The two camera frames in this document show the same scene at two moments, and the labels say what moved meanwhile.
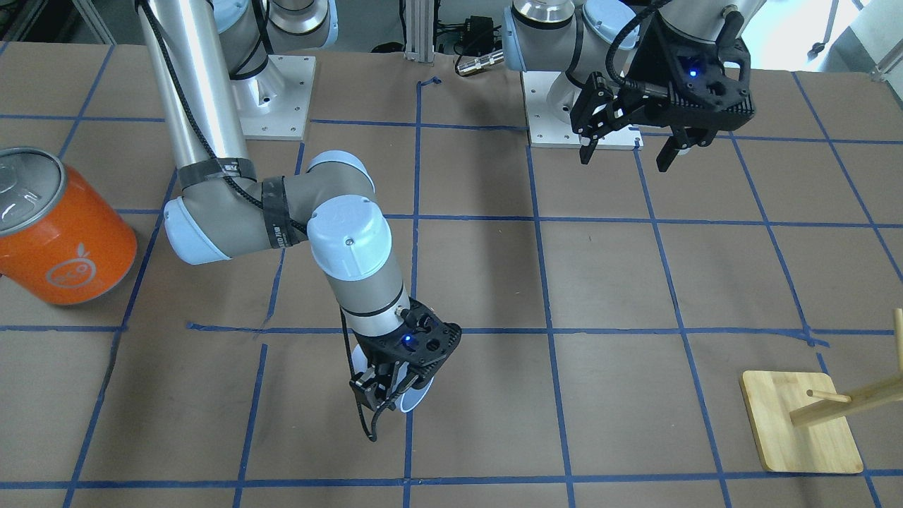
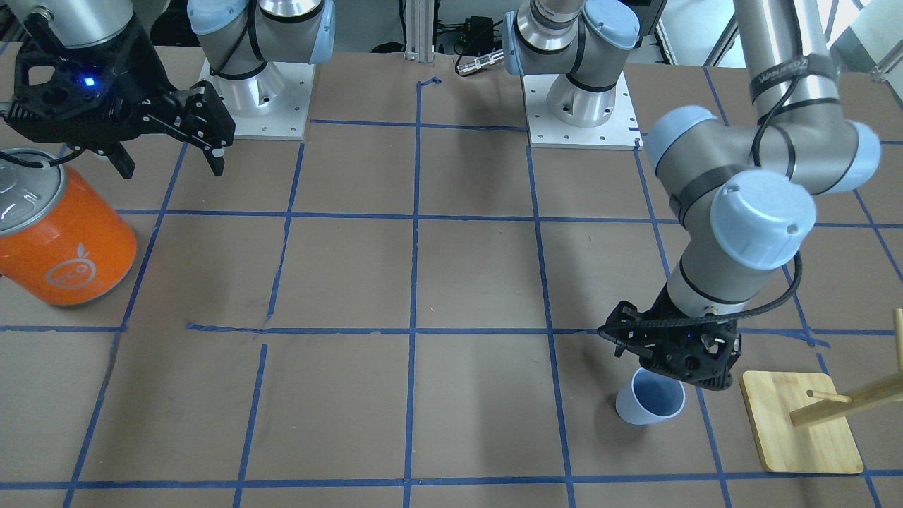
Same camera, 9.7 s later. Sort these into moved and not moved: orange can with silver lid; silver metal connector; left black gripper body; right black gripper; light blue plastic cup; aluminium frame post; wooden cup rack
Moved: left black gripper body; right black gripper; light blue plastic cup
Not moved: orange can with silver lid; wooden cup rack; aluminium frame post; silver metal connector
